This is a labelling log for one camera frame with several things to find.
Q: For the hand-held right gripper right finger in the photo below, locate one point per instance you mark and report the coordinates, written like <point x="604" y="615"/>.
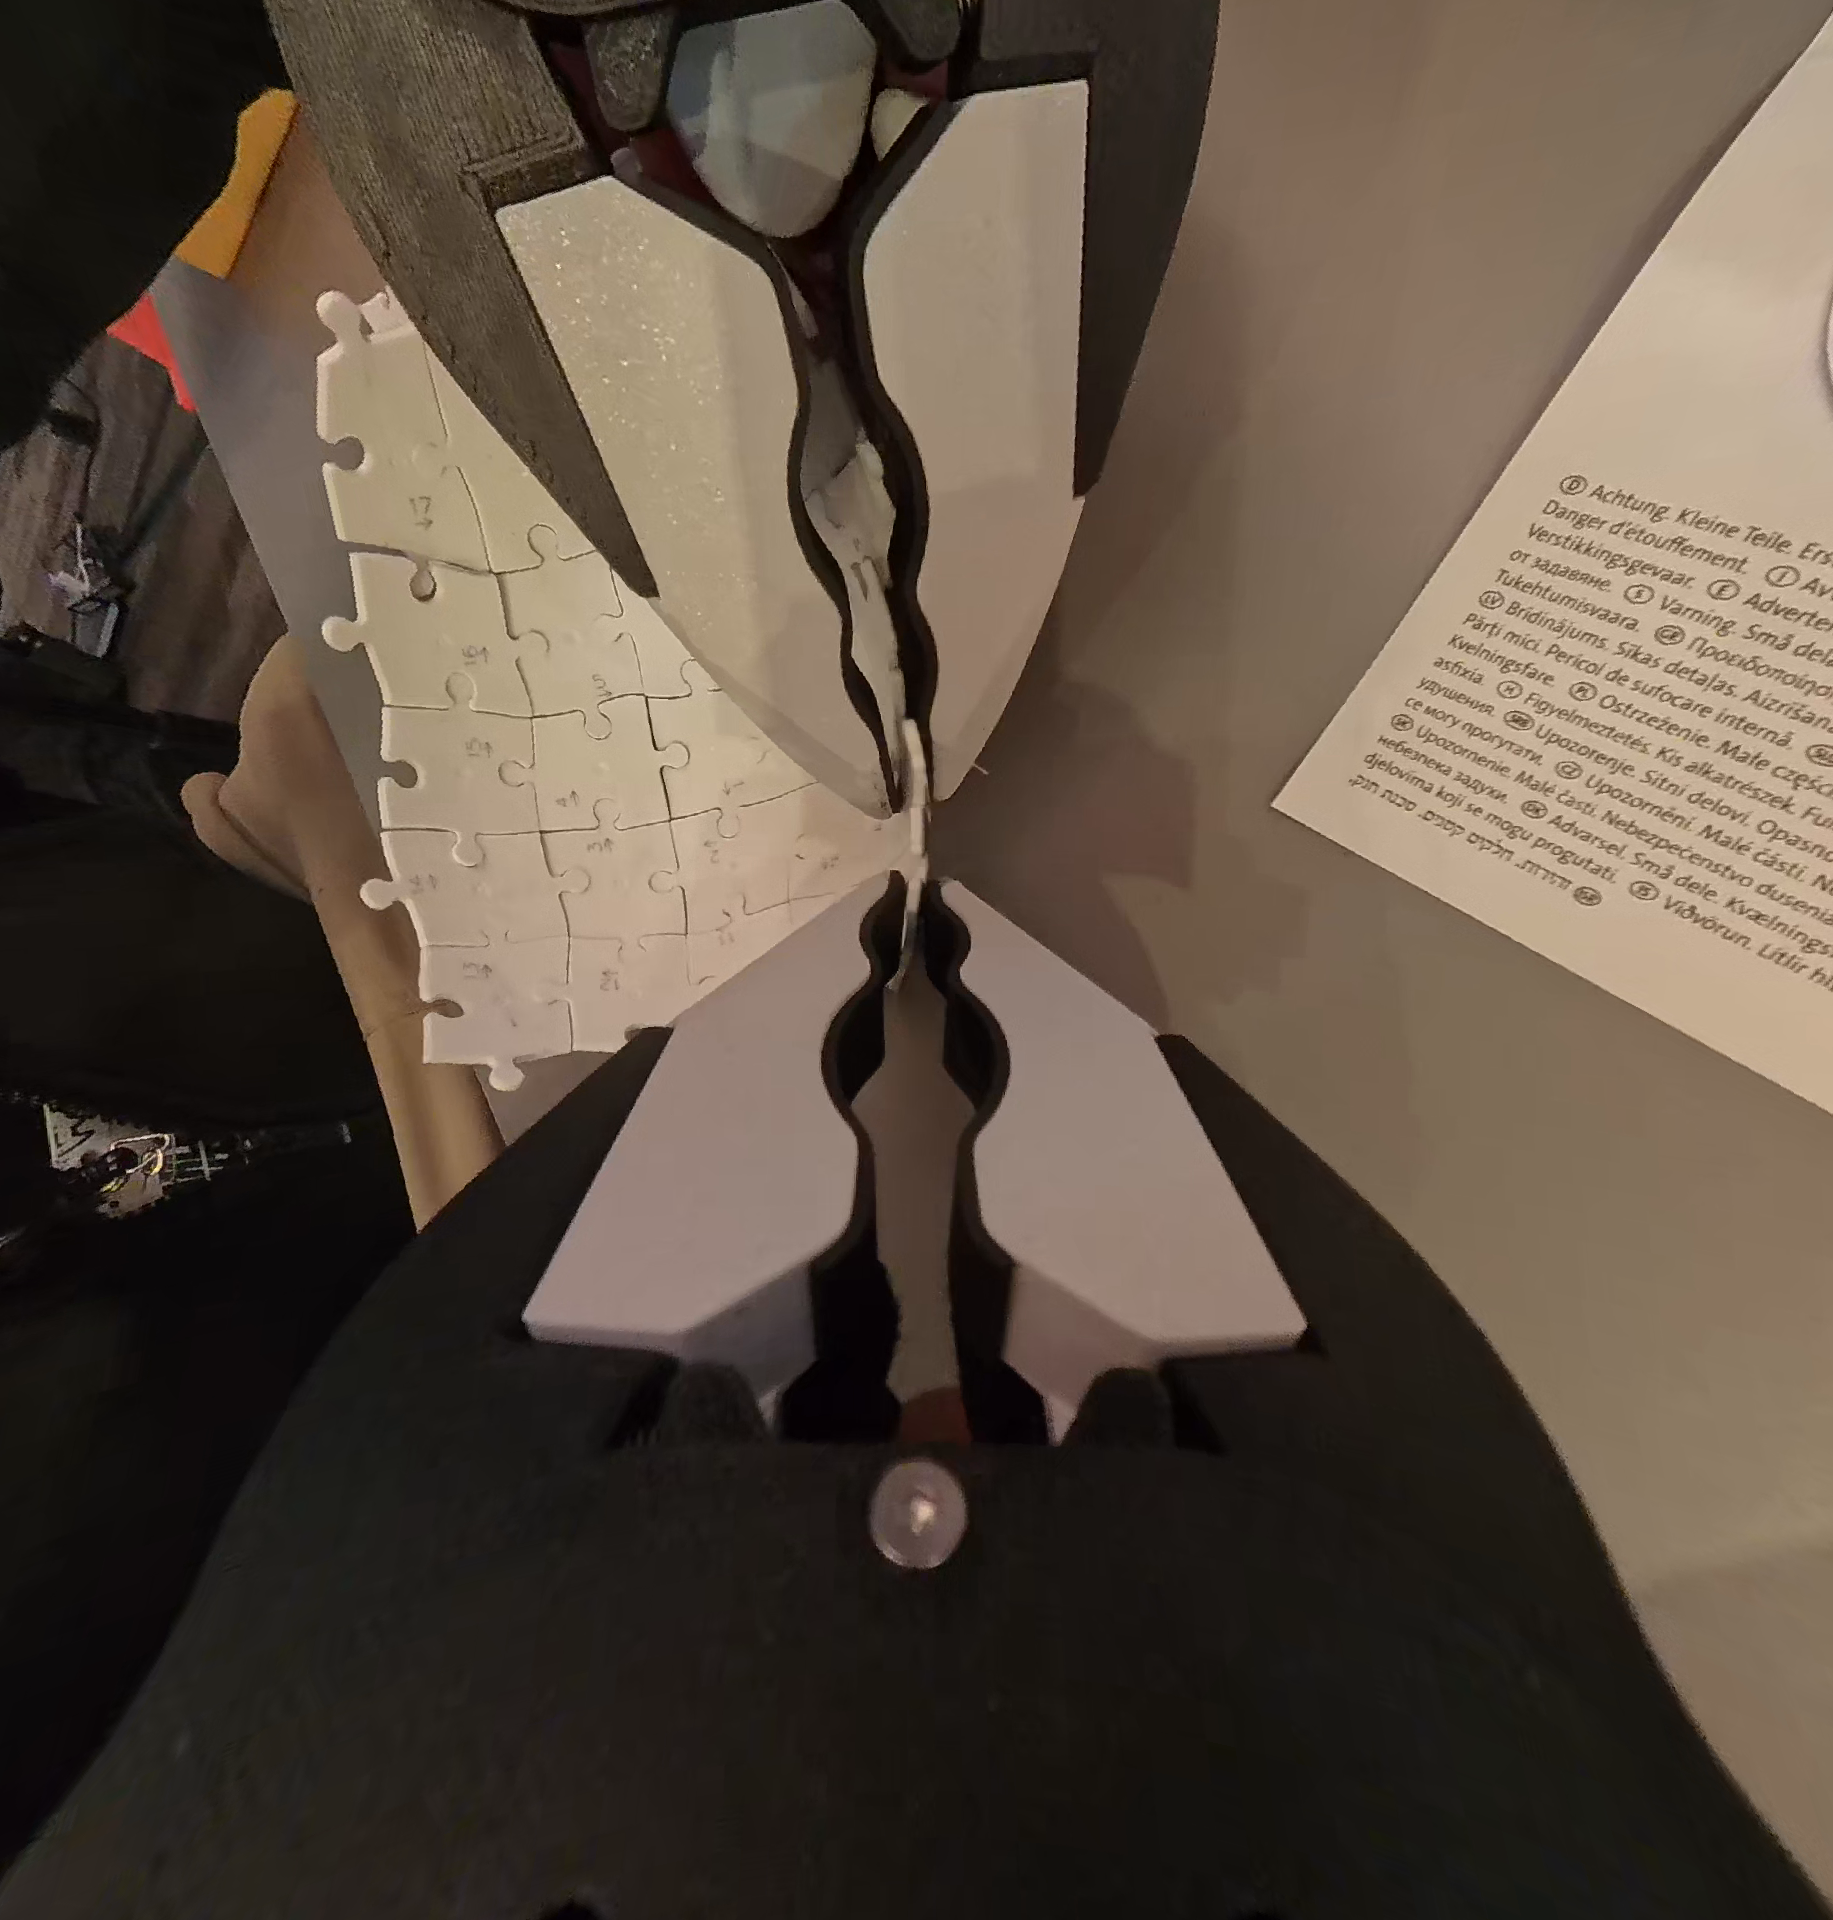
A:
<point x="1128" y="1185"/>

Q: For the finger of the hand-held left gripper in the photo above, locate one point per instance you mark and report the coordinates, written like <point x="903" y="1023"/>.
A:
<point x="989" y="302"/>
<point x="646" y="375"/>

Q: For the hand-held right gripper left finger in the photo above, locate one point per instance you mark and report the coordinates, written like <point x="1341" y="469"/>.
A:
<point x="690" y="1185"/>

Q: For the partly built white puzzle ball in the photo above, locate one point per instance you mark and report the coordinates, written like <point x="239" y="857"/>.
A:
<point x="554" y="750"/>

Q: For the person's left forearm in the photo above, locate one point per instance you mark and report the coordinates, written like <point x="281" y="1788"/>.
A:
<point x="76" y="197"/>

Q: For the red striped object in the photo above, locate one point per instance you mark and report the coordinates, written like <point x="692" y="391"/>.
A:
<point x="159" y="355"/>

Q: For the beige trousers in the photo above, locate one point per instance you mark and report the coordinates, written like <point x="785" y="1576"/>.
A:
<point x="330" y="930"/>

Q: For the metal badge clip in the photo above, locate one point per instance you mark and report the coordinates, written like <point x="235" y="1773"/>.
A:
<point x="121" y="1162"/>

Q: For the white printed instruction leaflet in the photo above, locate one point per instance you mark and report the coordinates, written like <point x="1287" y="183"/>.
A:
<point x="1650" y="600"/>

